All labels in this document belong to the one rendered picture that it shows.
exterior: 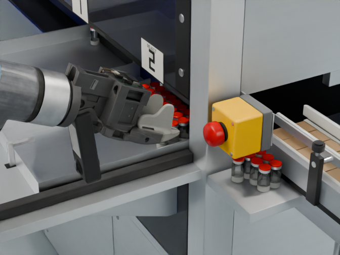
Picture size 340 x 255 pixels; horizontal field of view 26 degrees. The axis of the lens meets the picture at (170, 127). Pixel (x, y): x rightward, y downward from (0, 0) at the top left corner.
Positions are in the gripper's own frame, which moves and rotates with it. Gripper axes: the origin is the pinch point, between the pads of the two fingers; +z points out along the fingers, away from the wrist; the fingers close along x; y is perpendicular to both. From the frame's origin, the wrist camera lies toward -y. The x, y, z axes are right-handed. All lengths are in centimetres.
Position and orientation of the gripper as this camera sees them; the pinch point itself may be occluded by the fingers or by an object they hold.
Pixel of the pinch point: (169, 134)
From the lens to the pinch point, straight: 113.2
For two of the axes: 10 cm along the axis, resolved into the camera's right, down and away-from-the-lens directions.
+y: 3.7, -8.9, -2.7
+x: -4.9, -4.3, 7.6
